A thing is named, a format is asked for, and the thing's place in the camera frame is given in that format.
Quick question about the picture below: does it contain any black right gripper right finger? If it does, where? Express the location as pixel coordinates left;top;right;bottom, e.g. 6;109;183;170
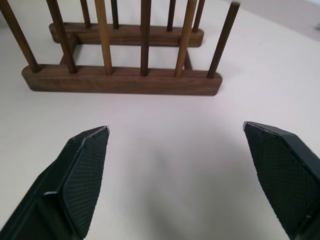
242;121;320;240

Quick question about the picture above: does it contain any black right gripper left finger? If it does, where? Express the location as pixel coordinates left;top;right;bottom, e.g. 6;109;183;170
0;125;111;240

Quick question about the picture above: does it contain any wooden dowel dish rack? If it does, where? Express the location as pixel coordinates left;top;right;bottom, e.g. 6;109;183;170
0;0;241;98

